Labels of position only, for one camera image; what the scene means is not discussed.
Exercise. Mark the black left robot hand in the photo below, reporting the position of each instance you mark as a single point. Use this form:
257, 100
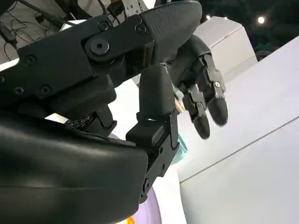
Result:
201, 70

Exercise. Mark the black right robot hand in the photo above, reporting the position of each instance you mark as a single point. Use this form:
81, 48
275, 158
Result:
58, 163

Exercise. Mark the orange white toy bread roll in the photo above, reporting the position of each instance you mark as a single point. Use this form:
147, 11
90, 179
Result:
130, 221

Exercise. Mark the small beige wooden block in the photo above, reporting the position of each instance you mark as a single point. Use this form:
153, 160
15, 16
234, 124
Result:
179, 105

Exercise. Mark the round ceiling light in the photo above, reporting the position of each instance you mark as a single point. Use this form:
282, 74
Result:
261, 19

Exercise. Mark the pale green mug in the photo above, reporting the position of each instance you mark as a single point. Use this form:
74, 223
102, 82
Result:
182, 151

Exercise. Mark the lilac plate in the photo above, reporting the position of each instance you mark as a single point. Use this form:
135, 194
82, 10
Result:
149, 207

